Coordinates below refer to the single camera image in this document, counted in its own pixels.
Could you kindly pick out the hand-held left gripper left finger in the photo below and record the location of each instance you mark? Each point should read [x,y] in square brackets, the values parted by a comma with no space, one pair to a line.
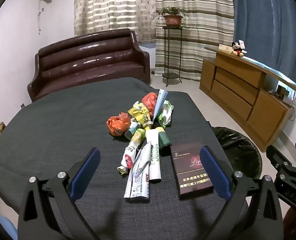
[87,170]

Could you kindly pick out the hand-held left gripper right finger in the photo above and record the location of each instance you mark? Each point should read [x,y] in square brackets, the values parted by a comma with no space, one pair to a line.
[213,172]

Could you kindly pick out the dark cigarette box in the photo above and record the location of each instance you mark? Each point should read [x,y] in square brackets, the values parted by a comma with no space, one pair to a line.
[190,170]

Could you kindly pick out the waste bin with black liner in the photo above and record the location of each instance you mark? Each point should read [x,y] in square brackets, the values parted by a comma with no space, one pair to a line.
[238,145]

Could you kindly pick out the white and red wrapper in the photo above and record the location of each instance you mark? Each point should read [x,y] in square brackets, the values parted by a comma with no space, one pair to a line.
[127,157]

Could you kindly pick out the white printed leaflet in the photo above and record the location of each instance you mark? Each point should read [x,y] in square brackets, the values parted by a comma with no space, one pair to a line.
[137,177]

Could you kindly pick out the orange plastic bag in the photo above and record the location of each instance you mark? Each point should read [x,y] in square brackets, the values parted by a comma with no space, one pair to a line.
[116,125]

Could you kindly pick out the dark green packet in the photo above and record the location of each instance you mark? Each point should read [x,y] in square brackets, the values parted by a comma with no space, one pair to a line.
[164,140]

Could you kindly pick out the teal small packet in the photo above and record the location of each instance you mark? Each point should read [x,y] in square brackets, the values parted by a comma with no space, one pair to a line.
[131,130]

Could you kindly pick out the long white green-print box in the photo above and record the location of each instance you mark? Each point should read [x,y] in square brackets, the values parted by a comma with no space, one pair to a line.
[154,160]

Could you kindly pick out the yellow-green small packet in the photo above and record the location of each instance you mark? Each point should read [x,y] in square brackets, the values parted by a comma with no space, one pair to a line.
[140,135]

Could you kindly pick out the white and green wrapper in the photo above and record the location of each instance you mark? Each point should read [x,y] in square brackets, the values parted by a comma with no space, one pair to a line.
[166,112]

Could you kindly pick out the light blue paper carton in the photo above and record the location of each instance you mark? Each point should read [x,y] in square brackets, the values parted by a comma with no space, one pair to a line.
[160,100]

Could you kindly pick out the red plastic bag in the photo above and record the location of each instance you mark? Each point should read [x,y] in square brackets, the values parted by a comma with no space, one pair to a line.
[149,101]

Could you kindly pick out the white router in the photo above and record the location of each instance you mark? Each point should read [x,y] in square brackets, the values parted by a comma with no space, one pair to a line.
[292,100]

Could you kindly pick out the small brown box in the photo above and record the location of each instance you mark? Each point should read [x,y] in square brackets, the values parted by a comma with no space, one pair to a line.
[282,91]

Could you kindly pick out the wooden cabinet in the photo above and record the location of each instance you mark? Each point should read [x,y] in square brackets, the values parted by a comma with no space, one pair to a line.
[238,87]

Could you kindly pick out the black metal plant stand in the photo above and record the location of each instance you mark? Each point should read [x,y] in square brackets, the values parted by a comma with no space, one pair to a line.
[171,76]

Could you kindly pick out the dark brown leather sofa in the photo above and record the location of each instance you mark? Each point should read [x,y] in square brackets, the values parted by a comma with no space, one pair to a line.
[87,60]

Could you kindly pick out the mouse plush toy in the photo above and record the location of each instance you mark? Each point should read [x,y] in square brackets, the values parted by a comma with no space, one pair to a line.
[236,47]

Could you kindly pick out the flat white box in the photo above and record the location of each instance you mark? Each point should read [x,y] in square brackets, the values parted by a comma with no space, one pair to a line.
[224,48]

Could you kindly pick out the blue curtain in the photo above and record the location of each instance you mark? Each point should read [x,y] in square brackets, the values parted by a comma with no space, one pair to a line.
[268,25]

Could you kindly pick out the striped curtain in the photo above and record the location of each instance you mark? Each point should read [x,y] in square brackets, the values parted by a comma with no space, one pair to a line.
[203,30]

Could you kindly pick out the potted plant in red pot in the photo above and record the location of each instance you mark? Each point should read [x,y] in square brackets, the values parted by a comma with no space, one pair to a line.
[173,20]

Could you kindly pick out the white air conditioner pipe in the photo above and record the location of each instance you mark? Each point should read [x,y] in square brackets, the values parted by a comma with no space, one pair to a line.
[39,17]

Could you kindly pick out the wall socket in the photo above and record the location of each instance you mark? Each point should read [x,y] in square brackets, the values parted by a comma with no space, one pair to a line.
[22,105]

